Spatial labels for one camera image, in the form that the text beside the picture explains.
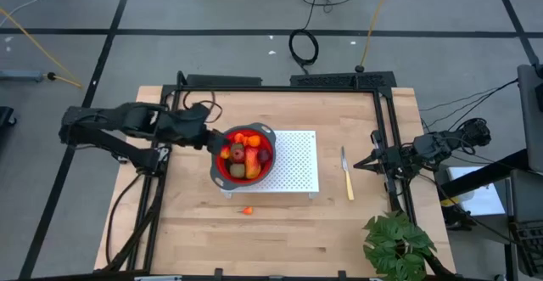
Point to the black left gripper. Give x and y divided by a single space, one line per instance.
186 126

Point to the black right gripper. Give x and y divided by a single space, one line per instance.
396 160

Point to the red colander with grey rim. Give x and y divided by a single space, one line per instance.
218 164

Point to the red toy apple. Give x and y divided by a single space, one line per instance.
237 155

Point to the orange toy tangerine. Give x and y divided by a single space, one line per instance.
253 141

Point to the red-yellow toy mango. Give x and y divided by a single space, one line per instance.
252 164

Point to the dark purple toy plum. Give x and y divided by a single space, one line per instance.
264 155

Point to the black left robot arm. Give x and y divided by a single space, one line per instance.
106 117

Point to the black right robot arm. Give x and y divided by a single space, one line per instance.
449 145

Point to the white perforated shelf riser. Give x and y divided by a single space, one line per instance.
297 162

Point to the green leafy plant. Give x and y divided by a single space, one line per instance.
394 240

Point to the small yellow object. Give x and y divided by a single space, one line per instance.
449 201

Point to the black vented box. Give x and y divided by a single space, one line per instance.
339 80

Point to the white box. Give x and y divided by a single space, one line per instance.
483 200

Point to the grey equipment panel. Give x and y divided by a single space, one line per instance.
530 115

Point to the black keyboard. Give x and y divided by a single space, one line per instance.
530 247

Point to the grey desk foot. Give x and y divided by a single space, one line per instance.
19 75

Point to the black caster base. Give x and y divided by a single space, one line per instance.
5 115

